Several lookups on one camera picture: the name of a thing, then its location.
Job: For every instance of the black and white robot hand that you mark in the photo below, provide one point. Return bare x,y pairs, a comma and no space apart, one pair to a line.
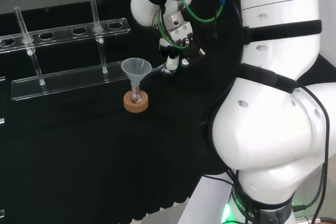
181,31

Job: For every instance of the clear plastic funnel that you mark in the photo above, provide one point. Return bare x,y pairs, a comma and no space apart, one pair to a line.
136,67

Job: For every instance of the clear acrylic funnel stand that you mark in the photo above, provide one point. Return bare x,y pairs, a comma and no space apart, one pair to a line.
65,82

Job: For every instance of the small round-bottom glass flask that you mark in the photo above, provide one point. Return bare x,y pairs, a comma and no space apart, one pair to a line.
135,97

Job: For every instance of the black bench cloth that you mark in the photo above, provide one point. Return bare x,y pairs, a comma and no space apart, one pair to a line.
92,155

